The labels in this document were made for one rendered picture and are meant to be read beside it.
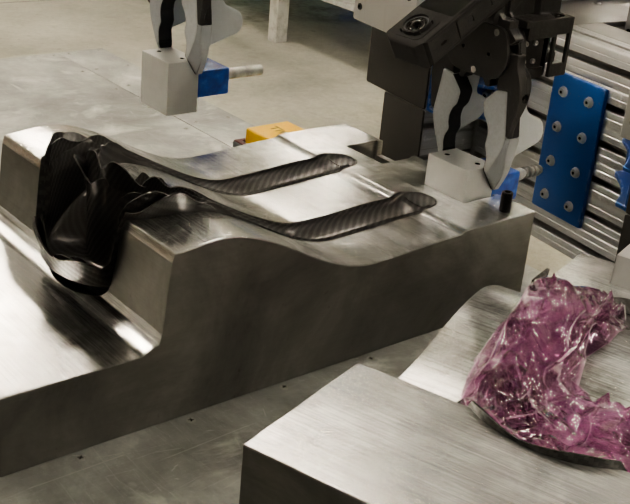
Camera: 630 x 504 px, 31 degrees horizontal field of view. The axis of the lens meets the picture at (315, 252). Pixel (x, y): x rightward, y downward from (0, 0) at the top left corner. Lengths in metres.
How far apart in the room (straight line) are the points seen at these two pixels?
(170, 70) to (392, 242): 0.32
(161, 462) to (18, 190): 0.28
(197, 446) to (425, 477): 0.24
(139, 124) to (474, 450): 0.87
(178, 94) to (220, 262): 0.38
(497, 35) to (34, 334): 0.45
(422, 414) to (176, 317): 0.21
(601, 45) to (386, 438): 0.85
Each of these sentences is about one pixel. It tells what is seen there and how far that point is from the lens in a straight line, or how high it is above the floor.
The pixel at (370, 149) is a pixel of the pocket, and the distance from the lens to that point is 1.14.
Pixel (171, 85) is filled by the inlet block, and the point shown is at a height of 0.93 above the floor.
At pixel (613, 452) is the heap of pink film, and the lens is 0.69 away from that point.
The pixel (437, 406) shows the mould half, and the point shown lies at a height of 0.91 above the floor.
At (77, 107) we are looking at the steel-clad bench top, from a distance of 1.47.
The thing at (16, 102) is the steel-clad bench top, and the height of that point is 0.80.
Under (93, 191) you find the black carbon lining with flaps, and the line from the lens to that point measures 0.87.
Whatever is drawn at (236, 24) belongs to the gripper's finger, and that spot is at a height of 0.98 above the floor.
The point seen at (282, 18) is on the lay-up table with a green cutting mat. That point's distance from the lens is 5.00.
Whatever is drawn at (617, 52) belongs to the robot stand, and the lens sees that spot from 1.39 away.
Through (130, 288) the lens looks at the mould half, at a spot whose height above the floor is 0.89.
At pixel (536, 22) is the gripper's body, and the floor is 1.05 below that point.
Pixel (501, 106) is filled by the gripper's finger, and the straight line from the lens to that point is 1.00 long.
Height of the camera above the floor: 1.26
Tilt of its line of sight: 25 degrees down
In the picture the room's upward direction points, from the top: 5 degrees clockwise
